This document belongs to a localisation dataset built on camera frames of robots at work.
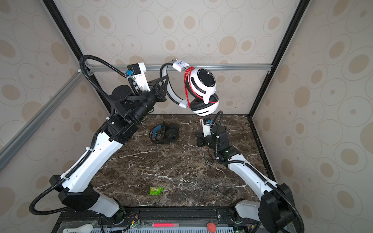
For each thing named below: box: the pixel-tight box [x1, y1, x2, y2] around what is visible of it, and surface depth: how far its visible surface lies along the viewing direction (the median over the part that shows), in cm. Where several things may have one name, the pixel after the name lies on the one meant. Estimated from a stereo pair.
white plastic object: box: [62, 223, 94, 233], surface depth 71 cm
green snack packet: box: [149, 186, 165, 196], surface depth 82 cm
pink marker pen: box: [152, 222, 180, 228], surface depth 73 cm
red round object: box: [206, 222, 217, 233], surface depth 70 cm
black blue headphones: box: [149, 121, 180, 144], surface depth 102 cm
